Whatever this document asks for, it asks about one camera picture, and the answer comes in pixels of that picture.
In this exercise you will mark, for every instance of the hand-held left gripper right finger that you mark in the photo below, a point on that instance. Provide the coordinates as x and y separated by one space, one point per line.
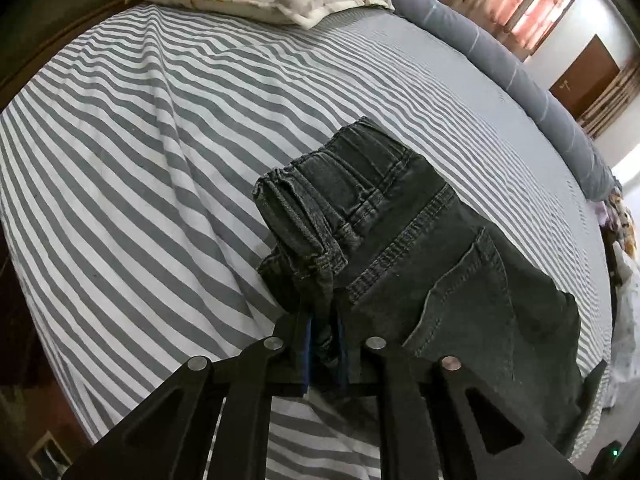
342 350

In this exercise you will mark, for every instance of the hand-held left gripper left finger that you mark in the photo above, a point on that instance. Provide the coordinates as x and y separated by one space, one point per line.
307 355

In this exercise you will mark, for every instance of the dark grey denim pants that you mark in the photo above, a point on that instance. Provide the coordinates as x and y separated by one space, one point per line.
425 240

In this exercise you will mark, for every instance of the pile of light clothes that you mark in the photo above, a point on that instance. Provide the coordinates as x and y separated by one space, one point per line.
627 310

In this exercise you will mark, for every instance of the grey white striped bed sheet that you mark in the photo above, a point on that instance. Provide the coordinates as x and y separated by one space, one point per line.
150 160

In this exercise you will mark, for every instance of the grey rolled blanket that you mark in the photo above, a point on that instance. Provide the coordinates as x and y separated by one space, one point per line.
500 60

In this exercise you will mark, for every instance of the brown wooden door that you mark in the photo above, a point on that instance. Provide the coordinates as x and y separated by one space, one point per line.
590 75

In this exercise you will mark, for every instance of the carved wooden headboard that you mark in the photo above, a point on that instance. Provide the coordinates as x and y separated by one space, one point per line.
50 10

